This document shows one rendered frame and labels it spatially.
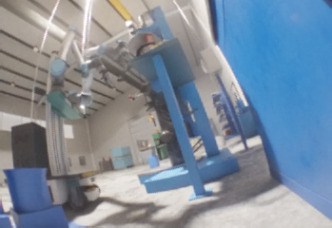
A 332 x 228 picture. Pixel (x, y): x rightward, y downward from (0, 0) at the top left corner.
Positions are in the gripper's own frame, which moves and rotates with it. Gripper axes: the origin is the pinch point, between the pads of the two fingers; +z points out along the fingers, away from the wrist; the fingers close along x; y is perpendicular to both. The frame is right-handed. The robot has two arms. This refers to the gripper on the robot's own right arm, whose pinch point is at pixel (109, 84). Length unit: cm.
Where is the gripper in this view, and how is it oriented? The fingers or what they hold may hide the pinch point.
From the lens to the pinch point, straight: 152.9
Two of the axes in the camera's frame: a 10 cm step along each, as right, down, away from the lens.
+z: 5.8, 8.1, -0.3
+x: 3.7, -3.0, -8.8
